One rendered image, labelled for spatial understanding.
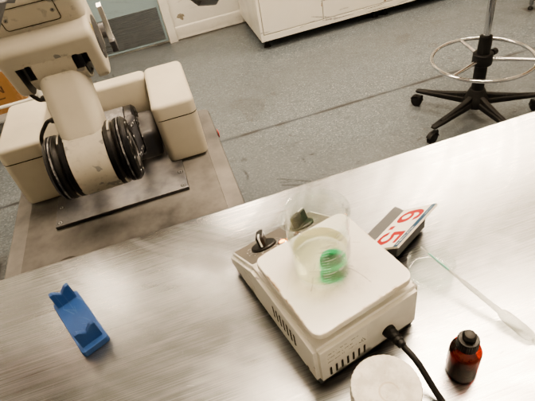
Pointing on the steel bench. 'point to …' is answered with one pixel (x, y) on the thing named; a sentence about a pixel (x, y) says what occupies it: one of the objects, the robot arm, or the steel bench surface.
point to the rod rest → (79, 320)
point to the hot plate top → (367, 301)
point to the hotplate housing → (324, 368)
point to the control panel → (263, 251)
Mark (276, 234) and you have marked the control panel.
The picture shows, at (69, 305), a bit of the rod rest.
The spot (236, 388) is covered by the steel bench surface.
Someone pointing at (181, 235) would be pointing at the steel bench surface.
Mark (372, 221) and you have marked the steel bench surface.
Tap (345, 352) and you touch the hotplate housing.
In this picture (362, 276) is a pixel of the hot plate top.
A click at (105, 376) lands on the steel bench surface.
